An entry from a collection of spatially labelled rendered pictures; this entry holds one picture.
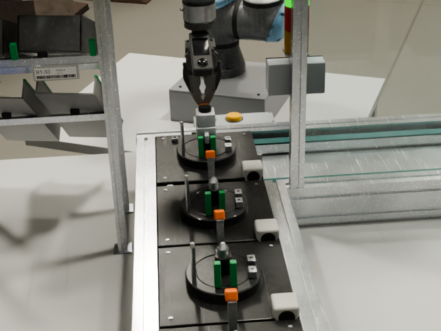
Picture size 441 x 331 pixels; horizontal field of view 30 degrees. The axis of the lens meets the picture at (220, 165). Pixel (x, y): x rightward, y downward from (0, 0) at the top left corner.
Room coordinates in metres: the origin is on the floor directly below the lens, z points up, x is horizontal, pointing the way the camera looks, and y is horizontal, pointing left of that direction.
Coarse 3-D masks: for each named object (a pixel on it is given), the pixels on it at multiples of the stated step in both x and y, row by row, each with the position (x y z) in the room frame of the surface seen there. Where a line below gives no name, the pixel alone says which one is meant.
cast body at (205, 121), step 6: (198, 108) 1.73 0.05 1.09; (204, 108) 1.72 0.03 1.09; (210, 108) 1.72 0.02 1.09; (198, 114) 1.71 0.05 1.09; (204, 114) 1.71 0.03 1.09; (210, 114) 1.71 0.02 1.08; (198, 120) 1.70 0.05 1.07; (204, 120) 1.70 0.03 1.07; (210, 120) 1.70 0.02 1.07; (198, 126) 1.70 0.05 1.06; (204, 126) 1.70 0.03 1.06; (210, 126) 1.70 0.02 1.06; (198, 132) 1.70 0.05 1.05; (204, 132) 1.70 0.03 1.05; (210, 132) 1.70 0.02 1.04; (204, 138) 1.70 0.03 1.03
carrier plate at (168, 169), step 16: (160, 144) 1.79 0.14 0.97; (176, 144) 1.79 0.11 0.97; (240, 144) 1.78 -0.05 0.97; (160, 160) 1.71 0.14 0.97; (176, 160) 1.71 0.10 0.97; (240, 160) 1.70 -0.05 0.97; (160, 176) 1.63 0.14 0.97; (176, 176) 1.63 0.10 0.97; (192, 176) 1.63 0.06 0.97; (224, 176) 1.62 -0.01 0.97; (240, 176) 1.62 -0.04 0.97
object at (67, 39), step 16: (32, 16) 1.57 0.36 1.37; (48, 16) 1.57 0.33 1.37; (64, 16) 1.56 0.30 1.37; (80, 16) 1.56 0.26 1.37; (32, 32) 1.56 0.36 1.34; (48, 32) 1.55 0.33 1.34; (64, 32) 1.55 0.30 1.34; (80, 32) 1.55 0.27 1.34; (32, 48) 1.55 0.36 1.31; (48, 48) 1.54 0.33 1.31; (64, 48) 1.54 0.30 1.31; (80, 48) 1.53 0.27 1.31; (96, 48) 1.65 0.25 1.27
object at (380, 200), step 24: (264, 144) 1.83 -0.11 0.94; (288, 144) 1.83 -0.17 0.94; (264, 168) 1.75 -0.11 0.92; (288, 168) 1.75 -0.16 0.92; (288, 192) 1.57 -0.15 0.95; (312, 192) 1.58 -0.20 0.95; (336, 192) 1.58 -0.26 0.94; (360, 192) 1.59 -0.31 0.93; (384, 192) 1.59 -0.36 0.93; (408, 192) 1.59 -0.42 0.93; (432, 192) 1.59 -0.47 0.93; (312, 216) 1.58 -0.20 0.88; (336, 216) 1.58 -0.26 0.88; (360, 216) 1.58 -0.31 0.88; (384, 216) 1.59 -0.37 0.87; (408, 216) 1.59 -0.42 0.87; (432, 216) 1.59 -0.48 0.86
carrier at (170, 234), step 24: (168, 192) 1.56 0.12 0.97; (192, 192) 1.52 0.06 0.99; (216, 192) 1.46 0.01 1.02; (240, 192) 1.48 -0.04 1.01; (264, 192) 1.54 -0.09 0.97; (168, 216) 1.46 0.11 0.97; (192, 216) 1.42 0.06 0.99; (240, 216) 1.43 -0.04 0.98; (264, 216) 1.45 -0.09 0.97; (168, 240) 1.36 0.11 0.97; (192, 240) 1.36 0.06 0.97; (216, 240) 1.36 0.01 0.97; (240, 240) 1.36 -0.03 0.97; (264, 240) 1.36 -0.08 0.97
